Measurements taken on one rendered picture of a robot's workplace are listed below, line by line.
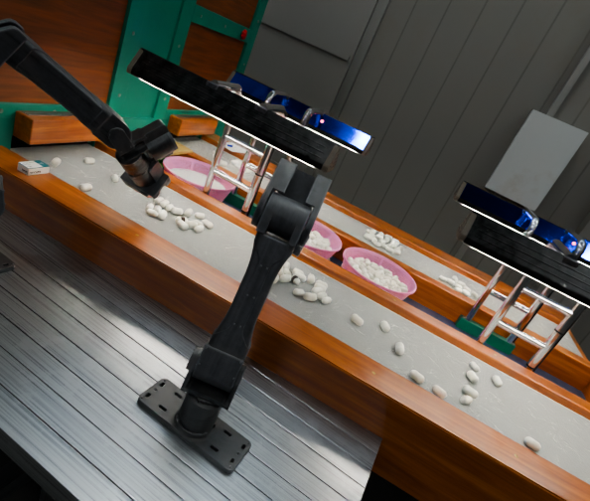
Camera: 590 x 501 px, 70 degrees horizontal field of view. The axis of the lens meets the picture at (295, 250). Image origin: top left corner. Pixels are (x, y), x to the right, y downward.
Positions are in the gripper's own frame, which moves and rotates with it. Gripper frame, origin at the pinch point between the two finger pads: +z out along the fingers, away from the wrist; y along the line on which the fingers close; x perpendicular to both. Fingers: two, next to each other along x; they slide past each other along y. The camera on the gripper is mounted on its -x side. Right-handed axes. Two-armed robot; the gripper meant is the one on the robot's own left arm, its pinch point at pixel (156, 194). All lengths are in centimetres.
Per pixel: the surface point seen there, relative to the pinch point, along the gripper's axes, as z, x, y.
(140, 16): 1, -48, 42
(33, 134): -4.7, 3.4, 35.4
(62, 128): 1.1, -3.5, 35.5
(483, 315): 47, -31, -99
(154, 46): 15, -49, 43
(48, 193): -10.0, 15.1, 16.3
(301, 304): 5.5, 5.2, -46.7
